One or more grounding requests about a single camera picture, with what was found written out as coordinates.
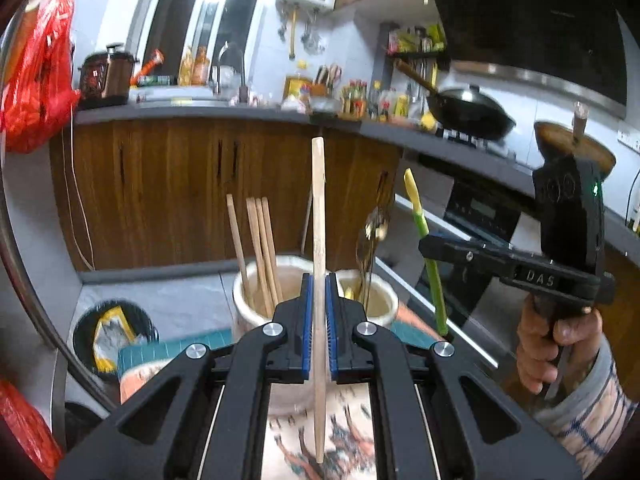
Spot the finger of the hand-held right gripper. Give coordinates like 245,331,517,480
424,232,483,247
418,235,518,282

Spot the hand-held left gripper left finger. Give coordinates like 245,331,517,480
55,272,316,480

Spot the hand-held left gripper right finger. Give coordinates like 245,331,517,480
326,271,583,480

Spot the white ceramic utensil holder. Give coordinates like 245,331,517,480
231,254,401,417

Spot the flower-shaped metal spoon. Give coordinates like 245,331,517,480
354,205,393,311

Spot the wooden chopstick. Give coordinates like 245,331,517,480
255,198,277,312
225,193,251,311
262,196,284,305
245,198,271,320
310,136,329,464

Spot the person's right forearm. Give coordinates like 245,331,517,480
542,335,640,480

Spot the person's right hand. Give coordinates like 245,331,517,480
515,302,604,397

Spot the stainless steel oven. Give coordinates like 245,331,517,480
375,179,542,367

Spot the wooden pot lid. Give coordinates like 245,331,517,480
533,101,617,178

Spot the gas stove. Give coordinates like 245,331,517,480
434,126,518,162

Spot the thin tan stick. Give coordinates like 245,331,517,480
299,194,314,257

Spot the printed table mat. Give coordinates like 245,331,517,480
117,317,443,480

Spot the black wok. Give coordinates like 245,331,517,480
394,59,517,142

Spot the row of condiment bottles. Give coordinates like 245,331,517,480
339,79,432,126

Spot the knife block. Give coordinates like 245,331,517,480
312,63,344,99

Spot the black range hood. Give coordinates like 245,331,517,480
419,0,629,122

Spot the wooden kitchen cabinet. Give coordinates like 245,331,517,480
49,119,402,272

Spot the black trash bin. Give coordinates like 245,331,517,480
71,299,159,382

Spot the grey kitchen countertop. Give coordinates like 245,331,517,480
74,99,640,266

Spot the grey refrigerator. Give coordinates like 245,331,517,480
0,0,122,413

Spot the metal sink faucet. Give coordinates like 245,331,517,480
214,41,250,105

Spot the yellow oil bottle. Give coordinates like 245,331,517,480
178,45,212,87

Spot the crumpled red plastic bag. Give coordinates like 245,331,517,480
0,379,64,479

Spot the dark rice cooker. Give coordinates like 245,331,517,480
79,52,112,107

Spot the hanging red plastic bag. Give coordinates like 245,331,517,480
0,0,82,155

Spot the wall spice shelf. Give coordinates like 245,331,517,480
386,21,452,59

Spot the white cable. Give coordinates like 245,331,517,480
60,127,97,272

